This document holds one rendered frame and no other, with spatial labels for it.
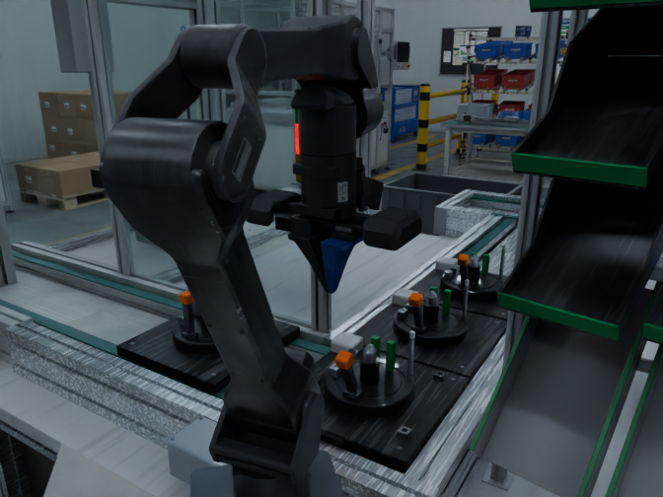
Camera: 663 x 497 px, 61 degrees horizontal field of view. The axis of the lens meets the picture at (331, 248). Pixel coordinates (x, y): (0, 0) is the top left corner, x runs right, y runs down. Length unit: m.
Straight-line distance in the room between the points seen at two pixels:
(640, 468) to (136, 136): 0.64
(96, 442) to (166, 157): 0.79
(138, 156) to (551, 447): 0.59
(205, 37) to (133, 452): 0.76
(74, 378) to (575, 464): 0.83
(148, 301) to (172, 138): 1.04
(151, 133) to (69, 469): 0.75
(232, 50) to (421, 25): 11.91
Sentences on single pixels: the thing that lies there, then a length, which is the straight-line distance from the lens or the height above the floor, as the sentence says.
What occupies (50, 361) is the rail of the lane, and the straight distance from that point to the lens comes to 1.18.
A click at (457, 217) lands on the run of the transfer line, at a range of 2.03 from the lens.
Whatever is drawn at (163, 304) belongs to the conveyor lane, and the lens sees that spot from 1.31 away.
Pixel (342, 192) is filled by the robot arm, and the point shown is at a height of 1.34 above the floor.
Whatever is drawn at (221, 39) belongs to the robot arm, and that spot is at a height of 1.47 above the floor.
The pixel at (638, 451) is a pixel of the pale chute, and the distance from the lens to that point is 0.77.
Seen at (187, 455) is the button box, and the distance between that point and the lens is 0.83.
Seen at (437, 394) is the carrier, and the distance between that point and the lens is 0.91.
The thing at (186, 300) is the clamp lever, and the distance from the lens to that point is 1.00.
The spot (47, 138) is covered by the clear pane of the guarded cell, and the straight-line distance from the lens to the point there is 1.98.
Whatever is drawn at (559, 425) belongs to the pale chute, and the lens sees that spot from 0.76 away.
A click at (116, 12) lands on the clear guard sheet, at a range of 1.33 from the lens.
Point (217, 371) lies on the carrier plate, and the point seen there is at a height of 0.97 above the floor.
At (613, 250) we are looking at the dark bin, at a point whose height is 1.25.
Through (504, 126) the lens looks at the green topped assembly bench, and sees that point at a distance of 5.99.
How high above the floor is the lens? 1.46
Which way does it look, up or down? 19 degrees down
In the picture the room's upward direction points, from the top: straight up
